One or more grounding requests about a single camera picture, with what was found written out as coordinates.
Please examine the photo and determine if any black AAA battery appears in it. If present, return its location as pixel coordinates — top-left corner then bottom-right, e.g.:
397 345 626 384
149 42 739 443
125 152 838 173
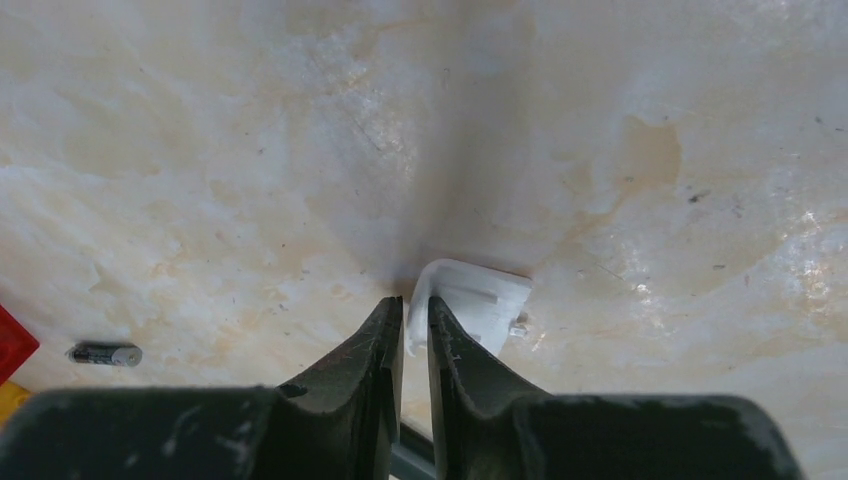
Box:
66 342 143 367

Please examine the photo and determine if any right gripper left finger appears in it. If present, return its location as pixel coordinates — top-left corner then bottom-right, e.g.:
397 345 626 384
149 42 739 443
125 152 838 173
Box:
1 297 403 479

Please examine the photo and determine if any white battery cover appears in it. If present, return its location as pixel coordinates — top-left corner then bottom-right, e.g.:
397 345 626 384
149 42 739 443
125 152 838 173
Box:
405 259 533 356

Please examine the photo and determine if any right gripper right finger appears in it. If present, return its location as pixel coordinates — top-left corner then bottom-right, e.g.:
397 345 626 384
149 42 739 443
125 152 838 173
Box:
427 297 803 479

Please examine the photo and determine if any red yellow toy phone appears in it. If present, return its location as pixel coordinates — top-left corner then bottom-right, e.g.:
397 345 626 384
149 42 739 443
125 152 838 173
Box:
1 307 40 426

